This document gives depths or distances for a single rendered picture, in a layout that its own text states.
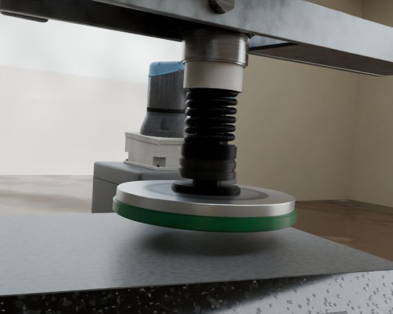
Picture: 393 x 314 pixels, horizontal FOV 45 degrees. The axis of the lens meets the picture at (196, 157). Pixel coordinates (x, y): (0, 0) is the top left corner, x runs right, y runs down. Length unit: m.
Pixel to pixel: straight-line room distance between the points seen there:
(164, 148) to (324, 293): 1.20
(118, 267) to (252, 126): 6.60
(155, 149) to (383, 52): 1.02
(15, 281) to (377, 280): 0.34
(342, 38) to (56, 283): 0.46
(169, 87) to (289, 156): 5.94
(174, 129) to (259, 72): 5.46
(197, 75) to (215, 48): 0.04
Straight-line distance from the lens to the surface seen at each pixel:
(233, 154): 0.56
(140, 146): 1.72
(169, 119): 1.70
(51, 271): 0.44
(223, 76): 0.55
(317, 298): 0.47
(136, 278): 0.42
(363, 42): 0.71
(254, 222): 0.49
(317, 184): 8.06
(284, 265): 0.50
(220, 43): 0.55
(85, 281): 0.41
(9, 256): 0.49
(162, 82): 1.70
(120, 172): 1.64
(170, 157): 1.63
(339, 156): 8.39
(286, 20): 0.59
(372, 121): 8.43
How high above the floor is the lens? 0.99
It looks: 3 degrees down
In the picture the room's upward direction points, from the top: 4 degrees clockwise
